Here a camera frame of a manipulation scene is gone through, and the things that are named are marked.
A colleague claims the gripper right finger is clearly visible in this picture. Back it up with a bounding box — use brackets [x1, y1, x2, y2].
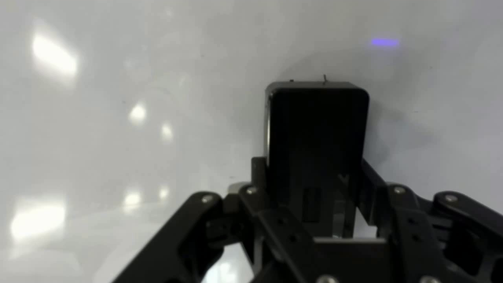
[358, 159, 503, 283]

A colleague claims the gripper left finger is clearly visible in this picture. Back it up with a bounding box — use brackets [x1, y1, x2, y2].
[112, 156, 316, 283]

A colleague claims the black duster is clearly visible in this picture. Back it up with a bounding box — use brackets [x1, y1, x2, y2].
[264, 80, 370, 239]

